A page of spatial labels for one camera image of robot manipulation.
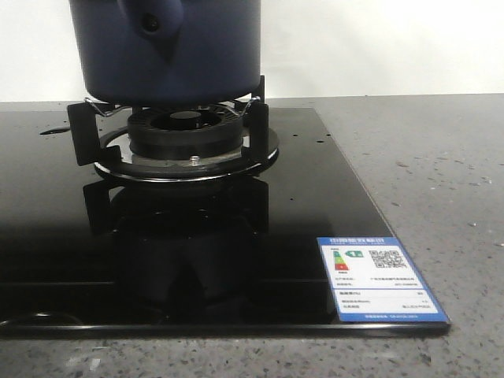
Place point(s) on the dark blue cooking pot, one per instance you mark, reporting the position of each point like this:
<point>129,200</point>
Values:
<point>146,53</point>

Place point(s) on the black metal pot support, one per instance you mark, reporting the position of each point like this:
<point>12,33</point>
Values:
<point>113,151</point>

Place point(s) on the black gas burner head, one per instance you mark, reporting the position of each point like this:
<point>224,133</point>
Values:
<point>177,134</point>

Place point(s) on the blue energy efficiency label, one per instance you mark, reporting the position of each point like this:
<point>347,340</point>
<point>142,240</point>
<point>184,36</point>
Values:
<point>373,279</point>

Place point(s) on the black glass gas stove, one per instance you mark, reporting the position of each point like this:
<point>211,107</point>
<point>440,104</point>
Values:
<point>84,257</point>

